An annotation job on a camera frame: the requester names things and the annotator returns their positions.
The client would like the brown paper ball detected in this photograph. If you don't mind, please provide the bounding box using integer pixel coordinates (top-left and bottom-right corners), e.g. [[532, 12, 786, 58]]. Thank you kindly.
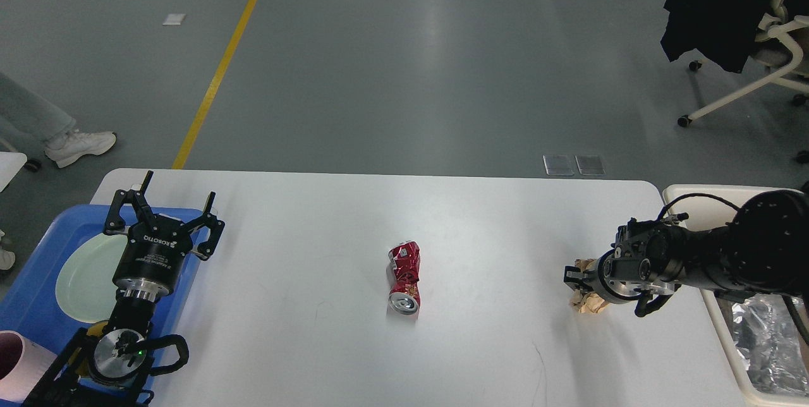
[[569, 259, 610, 315]]

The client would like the blue plastic tray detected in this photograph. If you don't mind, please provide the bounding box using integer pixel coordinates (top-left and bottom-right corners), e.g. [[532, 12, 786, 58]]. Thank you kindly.
[[2, 205, 201, 356]]

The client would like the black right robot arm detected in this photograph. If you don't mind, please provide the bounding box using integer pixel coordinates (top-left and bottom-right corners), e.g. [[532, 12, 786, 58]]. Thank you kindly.
[[563, 189, 808, 340]]

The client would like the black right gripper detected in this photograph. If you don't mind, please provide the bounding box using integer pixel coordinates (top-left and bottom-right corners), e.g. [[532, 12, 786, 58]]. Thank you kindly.
[[564, 250, 675, 304]]

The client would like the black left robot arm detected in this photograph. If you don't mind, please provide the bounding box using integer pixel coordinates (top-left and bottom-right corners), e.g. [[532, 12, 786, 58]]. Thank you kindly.
[[22, 171, 225, 406]]

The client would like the white paper scrap on floor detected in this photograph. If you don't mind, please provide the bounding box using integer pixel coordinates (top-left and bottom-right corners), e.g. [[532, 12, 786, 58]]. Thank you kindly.
[[162, 13, 186, 26]]

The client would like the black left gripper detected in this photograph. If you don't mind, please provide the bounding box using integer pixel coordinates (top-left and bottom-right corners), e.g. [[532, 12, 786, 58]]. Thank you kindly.
[[103, 171, 226, 300]]

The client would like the crushed red soda can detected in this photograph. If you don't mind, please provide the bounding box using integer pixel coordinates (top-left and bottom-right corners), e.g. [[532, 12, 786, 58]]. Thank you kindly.
[[388, 241, 422, 315]]

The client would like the aluminium foil sheet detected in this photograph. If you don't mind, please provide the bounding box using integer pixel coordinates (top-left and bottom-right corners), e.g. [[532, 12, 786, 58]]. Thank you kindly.
[[729, 295, 808, 398]]

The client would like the pink ribbed cup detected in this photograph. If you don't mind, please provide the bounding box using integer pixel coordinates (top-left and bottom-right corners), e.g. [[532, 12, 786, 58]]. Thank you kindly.
[[1, 331, 57, 403]]

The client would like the grey white office chair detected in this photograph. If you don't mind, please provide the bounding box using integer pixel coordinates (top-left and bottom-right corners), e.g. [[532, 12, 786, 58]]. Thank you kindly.
[[677, 0, 807, 128]]

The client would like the light green plate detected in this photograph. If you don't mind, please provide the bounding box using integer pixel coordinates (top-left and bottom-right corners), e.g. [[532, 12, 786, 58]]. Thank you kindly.
[[55, 234, 127, 324]]

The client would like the teal mug yellow inside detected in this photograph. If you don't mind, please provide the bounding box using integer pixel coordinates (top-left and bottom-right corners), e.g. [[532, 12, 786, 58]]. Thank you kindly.
[[86, 320, 109, 339]]

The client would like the white chair at left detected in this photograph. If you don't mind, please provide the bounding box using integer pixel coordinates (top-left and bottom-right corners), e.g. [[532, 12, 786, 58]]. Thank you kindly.
[[1, 137, 42, 192]]

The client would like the grey floor plate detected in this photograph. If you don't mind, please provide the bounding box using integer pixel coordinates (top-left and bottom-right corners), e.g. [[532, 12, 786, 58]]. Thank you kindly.
[[575, 155, 606, 176], [542, 155, 575, 177]]

